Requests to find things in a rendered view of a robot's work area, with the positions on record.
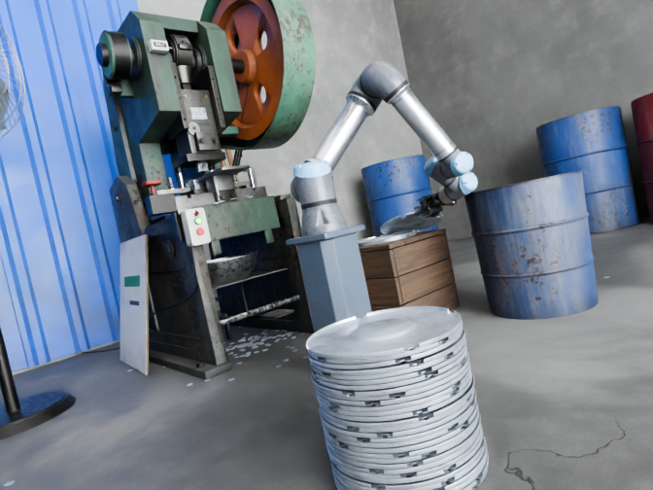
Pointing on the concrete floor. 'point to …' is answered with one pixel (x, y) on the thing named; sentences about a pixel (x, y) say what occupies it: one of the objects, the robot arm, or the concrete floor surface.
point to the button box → (188, 245)
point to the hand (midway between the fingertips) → (421, 212)
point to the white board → (134, 303)
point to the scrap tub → (534, 247)
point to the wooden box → (410, 272)
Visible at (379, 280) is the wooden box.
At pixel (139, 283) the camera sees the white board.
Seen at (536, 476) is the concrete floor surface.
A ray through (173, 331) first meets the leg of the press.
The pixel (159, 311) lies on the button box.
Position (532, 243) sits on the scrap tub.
